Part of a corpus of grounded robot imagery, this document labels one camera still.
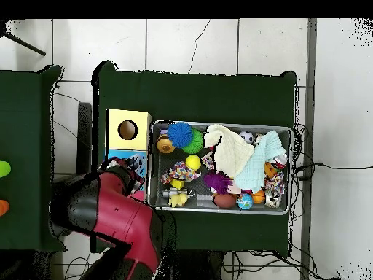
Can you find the cream waffle cloth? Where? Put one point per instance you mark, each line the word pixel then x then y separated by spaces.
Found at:
pixel 230 151

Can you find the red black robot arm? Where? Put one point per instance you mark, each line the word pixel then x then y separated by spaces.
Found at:
pixel 116 210

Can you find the wooden box with three holes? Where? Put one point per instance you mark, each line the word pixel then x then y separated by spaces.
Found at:
pixel 140 137

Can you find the clear mesh bin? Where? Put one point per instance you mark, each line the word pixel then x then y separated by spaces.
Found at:
pixel 262 210

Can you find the yellow ball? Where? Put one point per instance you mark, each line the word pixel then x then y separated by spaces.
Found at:
pixel 193 162

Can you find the small green spiky ball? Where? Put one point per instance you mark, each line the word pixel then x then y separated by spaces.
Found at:
pixel 196 143

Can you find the blue spiky ball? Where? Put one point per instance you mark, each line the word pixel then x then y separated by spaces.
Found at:
pixel 179 134

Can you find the toy burger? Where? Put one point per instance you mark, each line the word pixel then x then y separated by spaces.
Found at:
pixel 165 145

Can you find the purple spiky ball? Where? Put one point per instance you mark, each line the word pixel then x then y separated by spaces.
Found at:
pixel 218 182

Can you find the yellow toy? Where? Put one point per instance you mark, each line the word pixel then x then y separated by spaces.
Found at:
pixel 178 199

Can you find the dark green table cloth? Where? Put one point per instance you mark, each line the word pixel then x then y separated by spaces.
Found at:
pixel 204 99

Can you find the brown toy football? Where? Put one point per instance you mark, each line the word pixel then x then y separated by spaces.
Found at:
pixel 225 200

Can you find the soccer ball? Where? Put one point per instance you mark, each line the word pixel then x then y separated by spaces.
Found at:
pixel 246 137

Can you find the mint waffle cloth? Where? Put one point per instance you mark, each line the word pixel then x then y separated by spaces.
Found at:
pixel 253 172

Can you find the globe print ball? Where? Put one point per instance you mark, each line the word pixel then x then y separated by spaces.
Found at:
pixel 244 201

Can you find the green cloth side table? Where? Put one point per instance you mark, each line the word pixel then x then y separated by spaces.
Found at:
pixel 23 145

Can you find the lime green object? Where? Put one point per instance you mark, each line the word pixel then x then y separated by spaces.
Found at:
pixel 3 169

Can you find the orange object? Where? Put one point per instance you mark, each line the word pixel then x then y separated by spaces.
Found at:
pixel 3 207

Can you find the black tripod leg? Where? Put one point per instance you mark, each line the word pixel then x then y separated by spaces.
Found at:
pixel 23 43

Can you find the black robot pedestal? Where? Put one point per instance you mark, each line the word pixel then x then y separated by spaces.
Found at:
pixel 204 267

